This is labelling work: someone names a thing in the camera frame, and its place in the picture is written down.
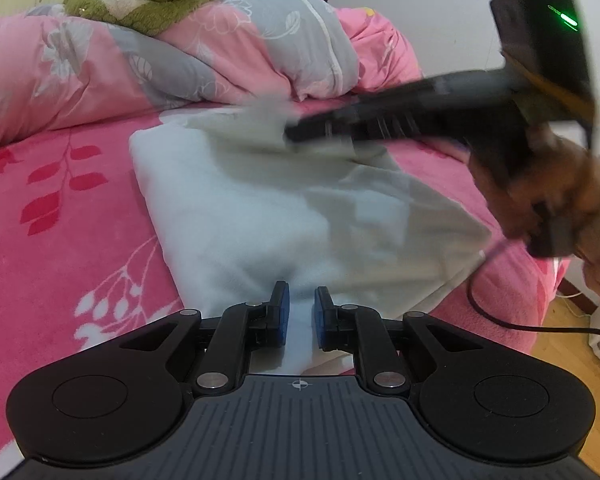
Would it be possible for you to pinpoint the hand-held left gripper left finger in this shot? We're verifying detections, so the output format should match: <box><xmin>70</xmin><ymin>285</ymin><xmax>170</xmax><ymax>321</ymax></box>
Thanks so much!
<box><xmin>117</xmin><ymin>281</ymin><xmax>290</xmax><ymax>396</ymax></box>

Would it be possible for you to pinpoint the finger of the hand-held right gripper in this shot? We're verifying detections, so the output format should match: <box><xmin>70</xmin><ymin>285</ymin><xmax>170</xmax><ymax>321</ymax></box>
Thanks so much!
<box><xmin>284</xmin><ymin>102</ymin><xmax>381</xmax><ymax>147</ymax></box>

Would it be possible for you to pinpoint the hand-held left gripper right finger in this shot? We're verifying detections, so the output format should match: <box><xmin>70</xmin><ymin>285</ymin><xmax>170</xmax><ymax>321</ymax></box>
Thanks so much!
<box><xmin>314</xmin><ymin>286</ymin><xmax>486</xmax><ymax>395</ymax></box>

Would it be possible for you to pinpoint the white sweatshirt with orange print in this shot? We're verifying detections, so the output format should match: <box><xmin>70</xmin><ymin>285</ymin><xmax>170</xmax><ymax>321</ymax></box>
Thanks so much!
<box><xmin>129</xmin><ymin>97</ymin><xmax>493</xmax><ymax>376</ymax></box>

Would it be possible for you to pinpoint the person's right hand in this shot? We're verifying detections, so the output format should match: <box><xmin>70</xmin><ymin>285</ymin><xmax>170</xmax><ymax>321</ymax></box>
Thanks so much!
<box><xmin>472</xmin><ymin>122</ymin><xmax>600</xmax><ymax>262</ymax></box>

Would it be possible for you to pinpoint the pink and grey floral duvet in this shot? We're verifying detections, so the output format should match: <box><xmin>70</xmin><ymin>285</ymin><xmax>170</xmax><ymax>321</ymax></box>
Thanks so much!
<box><xmin>0</xmin><ymin>0</ymin><xmax>421</xmax><ymax>153</ymax></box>

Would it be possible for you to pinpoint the pink floral bed sheet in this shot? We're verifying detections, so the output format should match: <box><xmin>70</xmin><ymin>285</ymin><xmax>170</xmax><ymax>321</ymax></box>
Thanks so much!
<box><xmin>0</xmin><ymin>110</ymin><xmax>571</xmax><ymax>480</ymax></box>

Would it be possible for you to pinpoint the black cable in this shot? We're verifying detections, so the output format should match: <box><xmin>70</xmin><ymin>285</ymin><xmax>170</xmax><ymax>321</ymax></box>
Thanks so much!
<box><xmin>467</xmin><ymin>239</ymin><xmax>600</xmax><ymax>347</ymax></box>

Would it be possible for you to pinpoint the white cable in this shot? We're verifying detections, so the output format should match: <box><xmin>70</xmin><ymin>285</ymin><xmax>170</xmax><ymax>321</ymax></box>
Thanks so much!
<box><xmin>554</xmin><ymin>259</ymin><xmax>588</xmax><ymax>319</ymax></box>

